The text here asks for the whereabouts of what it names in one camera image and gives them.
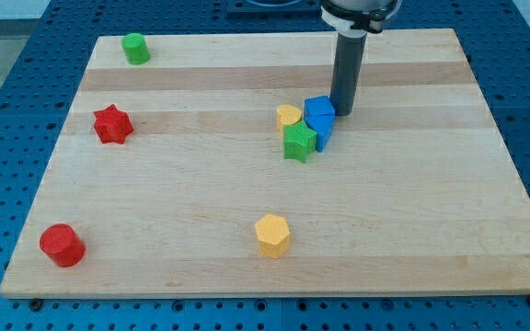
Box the green star block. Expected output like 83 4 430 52
283 120 317 163

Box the yellow heart block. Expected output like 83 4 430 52
276 104 303 131

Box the yellow hexagon block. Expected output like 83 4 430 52
255 214 291 258

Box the blue pentagon block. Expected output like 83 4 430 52
305 115 335 153

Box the blue cube block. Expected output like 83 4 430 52
304 96 335 117

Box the wooden board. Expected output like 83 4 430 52
0 29 530 299

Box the grey cylindrical pointer tool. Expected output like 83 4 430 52
329 34 366 117

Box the red star block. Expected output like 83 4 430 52
93 104 134 144

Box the green cylinder block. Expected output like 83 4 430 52
121 32 150 65

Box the red cylinder block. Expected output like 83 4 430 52
39 223 86 268

